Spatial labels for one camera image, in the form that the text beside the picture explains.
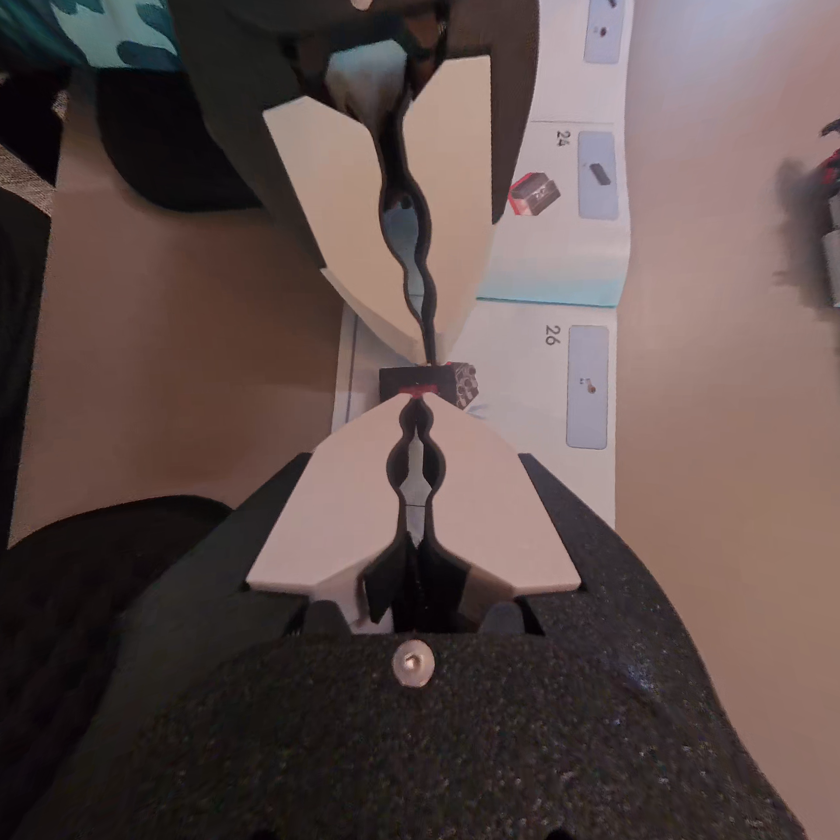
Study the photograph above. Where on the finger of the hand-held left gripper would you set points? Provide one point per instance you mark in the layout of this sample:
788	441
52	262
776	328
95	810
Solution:
459	184
334	197

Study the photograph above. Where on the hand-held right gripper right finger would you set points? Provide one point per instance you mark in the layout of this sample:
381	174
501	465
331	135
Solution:
512	525

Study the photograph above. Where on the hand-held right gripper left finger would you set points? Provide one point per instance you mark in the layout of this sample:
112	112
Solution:
308	525

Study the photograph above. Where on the small red black brick assembly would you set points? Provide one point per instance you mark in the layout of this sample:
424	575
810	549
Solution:
407	379

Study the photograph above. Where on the grey desk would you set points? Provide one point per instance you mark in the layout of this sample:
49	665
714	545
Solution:
709	525

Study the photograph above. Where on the black cushion pad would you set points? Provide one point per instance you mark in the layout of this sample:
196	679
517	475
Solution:
79	590
164	157

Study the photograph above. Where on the person's teal patterned pants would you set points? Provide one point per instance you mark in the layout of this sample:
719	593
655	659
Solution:
98	33

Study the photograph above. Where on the open white instruction booklet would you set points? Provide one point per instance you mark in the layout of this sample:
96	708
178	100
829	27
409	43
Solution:
512	394

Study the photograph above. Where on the grey toy brick truck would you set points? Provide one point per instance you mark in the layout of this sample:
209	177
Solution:
832	262

